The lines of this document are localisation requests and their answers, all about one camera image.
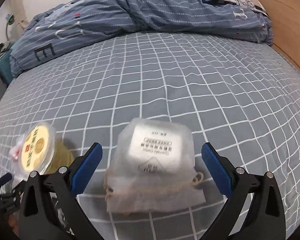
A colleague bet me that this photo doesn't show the white drawstring pouch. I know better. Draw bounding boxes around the white drawstring pouch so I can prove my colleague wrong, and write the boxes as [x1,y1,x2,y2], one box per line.
[104,118,206,214]

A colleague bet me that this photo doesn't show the teal suitcase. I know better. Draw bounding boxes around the teal suitcase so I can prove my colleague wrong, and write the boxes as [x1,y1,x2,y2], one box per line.
[0,52,13,86]

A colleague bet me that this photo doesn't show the blue desk lamp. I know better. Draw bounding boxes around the blue desk lamp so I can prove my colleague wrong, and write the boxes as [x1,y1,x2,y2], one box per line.
[5,14,14,41]

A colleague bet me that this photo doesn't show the yellow yogurt cup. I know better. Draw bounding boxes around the yellow yogurt cup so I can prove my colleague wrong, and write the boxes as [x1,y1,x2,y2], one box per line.
[18,122,74,177]

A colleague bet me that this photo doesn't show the white red plastic bag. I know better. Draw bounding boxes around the white red plastic bag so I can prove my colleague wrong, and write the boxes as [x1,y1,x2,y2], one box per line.
[9,134,26,161]

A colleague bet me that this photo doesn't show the blue striped duvet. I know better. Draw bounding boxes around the blue striped duvet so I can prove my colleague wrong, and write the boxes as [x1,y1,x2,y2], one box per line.
[10,0,273,77]

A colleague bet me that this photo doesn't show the beige left curtain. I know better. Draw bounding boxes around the beige left curtain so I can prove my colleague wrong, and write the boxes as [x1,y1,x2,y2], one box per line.
[8,0,29,36]

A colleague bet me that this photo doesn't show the wooden headboard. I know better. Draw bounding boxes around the wooden headboard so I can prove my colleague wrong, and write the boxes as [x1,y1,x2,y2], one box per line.
[259,0,300,70]

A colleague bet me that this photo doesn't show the grey checked bed sheet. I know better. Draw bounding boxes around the grey checked bed sheet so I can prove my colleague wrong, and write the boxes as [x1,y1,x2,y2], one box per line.
[0,33,300,239]

